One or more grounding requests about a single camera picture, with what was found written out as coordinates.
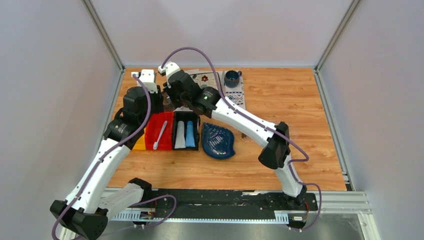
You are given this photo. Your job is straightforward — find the blue toothpaste tube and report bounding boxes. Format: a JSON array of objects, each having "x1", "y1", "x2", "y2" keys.
[{"x1": 185, "y1": 120, "x2": 196, "y2": 148}]

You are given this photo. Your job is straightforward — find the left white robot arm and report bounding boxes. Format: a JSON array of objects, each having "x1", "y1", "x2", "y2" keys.
[{"x1": 50, "y1": 85, "x2": 164, "y2": 240}]

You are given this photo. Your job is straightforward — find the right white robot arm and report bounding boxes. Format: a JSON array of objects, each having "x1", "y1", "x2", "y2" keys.
[{"x1": 163, "y1": 69, "x2": 307, "y2": 210}]

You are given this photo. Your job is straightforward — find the white toothbrush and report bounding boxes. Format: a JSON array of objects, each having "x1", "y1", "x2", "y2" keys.
[{"x1": 153, "y1": 120, "x2": 168, "y2": 150}]

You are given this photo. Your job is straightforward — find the white toothpaste tube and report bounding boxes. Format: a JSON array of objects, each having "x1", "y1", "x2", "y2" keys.
[{"x1": 174, "y1": 120, "x2": 186, "y2": 149}]

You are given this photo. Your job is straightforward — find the red plastic bin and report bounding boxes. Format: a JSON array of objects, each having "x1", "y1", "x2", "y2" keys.
[{"x1": 144, "y1": 112, "x2": 175, "y2": 151}]

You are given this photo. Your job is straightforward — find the square floral ceramic plate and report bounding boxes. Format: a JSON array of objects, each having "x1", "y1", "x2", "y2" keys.
[{"x1": 189, "y1": 72, "x2": 218, "y2": 89}]

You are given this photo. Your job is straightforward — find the silver knife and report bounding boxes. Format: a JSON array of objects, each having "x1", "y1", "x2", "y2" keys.
[{"x1": 220, "y1": 70, "x2": 226, "y2": 95}]

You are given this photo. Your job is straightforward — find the yellow plastic bin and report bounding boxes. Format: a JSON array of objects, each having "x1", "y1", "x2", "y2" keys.
[{"x1": 133, "y1": 135, "x2": 146, "y2": 151}]

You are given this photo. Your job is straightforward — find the dark blue ceramic mug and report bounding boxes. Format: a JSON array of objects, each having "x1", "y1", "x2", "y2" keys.
[{"x1": 224, "y1": 70, "x2": 242, "y2": 88}]

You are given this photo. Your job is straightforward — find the white patterned placemat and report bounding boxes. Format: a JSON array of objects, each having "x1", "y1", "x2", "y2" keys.
[{"x1": 186, "y1": 69, "x2": 246, "y2": 109}]

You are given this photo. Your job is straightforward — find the blue shell-shaped dish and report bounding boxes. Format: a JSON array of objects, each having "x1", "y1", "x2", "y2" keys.
[{"x1": 202, "y1": 122, "x2": 236, "y2": 160}]

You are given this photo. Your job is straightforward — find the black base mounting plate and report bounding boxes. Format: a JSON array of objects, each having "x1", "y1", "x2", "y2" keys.
[{"x1": 141, "y1": 188, "x2": 318, "y2": 220}]

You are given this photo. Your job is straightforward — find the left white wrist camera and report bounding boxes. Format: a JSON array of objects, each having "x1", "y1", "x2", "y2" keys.
[{"x1": 131, "y1": 69, "x2": 160, "y2": 94}]

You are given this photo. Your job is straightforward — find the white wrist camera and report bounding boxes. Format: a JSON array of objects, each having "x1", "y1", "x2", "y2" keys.
[
  {"x1": 131, "y1": 69, "x2": 160, "y2": 94},
  {"x1": 157, "y1": 61, "x2": 181, "y2": 80}
]

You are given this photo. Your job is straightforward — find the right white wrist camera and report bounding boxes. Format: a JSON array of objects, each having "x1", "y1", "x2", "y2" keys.
[{"x1": 157, "y1": 61, "x2": 181, "y2": 80}]

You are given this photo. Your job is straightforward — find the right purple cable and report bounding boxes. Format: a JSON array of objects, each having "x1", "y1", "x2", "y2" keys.
[{"x1": 161, "y1": 46, "x2": 323, "y2": 232}]

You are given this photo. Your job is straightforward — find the clear glass tray wooden handles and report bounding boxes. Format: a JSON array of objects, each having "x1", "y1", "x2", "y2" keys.
[{"x1": 241, "y1": 130, "x2": 263, "y2": 144}]

